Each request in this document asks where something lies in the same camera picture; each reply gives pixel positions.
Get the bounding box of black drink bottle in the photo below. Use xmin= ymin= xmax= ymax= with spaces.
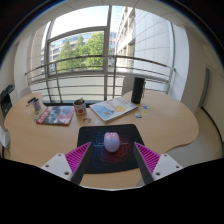
xmin=130 ymin=76 xmax=146 ymax=105

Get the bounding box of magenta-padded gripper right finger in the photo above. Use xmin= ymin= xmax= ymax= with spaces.
xmin=132 ymin=142 xmax=184 ymax=186

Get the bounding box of red magazine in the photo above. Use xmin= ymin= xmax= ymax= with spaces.
xmin=35 ymin=105 xmax=76 ymax=127

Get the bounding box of grey metal railing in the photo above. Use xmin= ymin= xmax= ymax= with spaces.
xmin=24 ymin=54 xmax=176 ymax=103

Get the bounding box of black mouse pad with swirl print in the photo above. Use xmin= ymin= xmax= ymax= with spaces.
xmin=76 ymin=123 xmax=146 ymax=175

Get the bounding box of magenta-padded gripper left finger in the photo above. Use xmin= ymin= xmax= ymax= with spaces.
xmin=40 ymin=141 xmax=93 ymax=186

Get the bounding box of white red mug with plant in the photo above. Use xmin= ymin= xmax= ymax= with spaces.
xmin=73 ymin=97 xmax=88 ymax=117

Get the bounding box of dark pen cup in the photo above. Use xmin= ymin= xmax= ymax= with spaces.
xmin=31 ymin=99 xmax=42 ymax=113

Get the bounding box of pink and lilac computer mouse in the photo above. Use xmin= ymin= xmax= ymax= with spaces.
xmin=103 ymin=131 xmax=121 ymax=154

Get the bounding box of light blue magazine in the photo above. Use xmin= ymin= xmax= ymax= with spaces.
xmin=89 ymin=96 xmax=139 ymax=124

